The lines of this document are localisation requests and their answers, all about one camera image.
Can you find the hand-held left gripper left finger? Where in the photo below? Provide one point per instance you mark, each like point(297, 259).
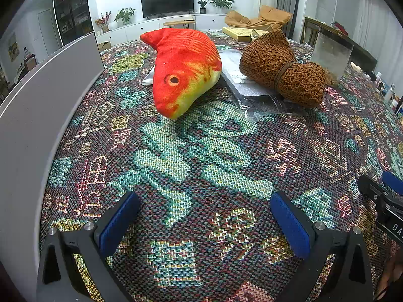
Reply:
point(119, 223)

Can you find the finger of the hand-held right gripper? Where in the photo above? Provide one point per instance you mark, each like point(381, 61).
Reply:
point(373, 190)
point(393, 182)

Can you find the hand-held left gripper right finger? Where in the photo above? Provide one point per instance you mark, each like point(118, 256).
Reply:
point(291, 223)

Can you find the large white storage box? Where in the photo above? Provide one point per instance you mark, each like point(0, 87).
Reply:
point(31, 125)

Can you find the plastic-wrapped pad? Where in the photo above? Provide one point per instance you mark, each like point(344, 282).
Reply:
point(234, 69)

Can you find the brown knitted net bag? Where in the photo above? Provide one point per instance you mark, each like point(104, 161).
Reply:
point(267, 56)

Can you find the orange fish plush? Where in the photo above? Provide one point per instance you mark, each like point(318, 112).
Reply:
point(182, 63)

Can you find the person's right hand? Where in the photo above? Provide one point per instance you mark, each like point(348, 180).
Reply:
point(390, 276)

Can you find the row of small bottles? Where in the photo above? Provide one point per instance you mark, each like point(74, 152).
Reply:
point(387, 91)

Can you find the woven patterned blanket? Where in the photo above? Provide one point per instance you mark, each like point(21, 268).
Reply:
point(201, 176)

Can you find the clear plastic jar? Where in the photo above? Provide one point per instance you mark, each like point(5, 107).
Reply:
point(330, 53)

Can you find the white paper booklet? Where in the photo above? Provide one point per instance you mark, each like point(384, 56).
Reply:
point(148, 78)

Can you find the white sheer curtain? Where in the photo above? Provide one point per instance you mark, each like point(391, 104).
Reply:
point(377, 22)

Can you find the red cloth item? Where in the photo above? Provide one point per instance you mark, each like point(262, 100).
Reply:
point(339, 28)

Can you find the cardboard box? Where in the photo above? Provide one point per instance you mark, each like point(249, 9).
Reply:
point(104, 46)

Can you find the wooden dining chair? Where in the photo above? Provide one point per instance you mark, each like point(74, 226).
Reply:
point(30, 63)

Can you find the white low cabinet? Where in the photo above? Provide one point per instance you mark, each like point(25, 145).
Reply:
point(141, 28)

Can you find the white round vase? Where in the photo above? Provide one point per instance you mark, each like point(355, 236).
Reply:
point(112, 25)

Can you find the yellow flat box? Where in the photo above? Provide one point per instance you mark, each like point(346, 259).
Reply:
point(236, 32)

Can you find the orange lounge chair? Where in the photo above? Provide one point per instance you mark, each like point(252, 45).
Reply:
point(274, 15)

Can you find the red flower bouquet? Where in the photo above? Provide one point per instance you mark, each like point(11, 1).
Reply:
point(102, 20)

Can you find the white door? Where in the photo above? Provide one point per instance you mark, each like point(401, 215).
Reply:
point(49, 30)

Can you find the grey curtain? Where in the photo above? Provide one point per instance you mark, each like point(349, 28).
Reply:
point(289, 0)

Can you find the green potted plant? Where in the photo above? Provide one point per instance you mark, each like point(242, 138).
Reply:
point(125, 15)

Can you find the small wooden bench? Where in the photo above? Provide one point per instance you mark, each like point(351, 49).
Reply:
point(179, 22)

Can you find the dark glass display cabinet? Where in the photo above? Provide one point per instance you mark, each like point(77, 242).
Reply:
point(71, 6)

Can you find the black flat television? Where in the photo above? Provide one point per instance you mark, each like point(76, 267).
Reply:
point(167, 2)

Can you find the small potted plant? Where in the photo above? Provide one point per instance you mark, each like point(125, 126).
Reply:
point(202, 6)

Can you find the large leafy potted plant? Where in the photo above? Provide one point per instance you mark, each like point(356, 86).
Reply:
point(222, 1)

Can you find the framed wall picture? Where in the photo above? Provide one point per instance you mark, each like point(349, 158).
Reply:
point(13, 47)

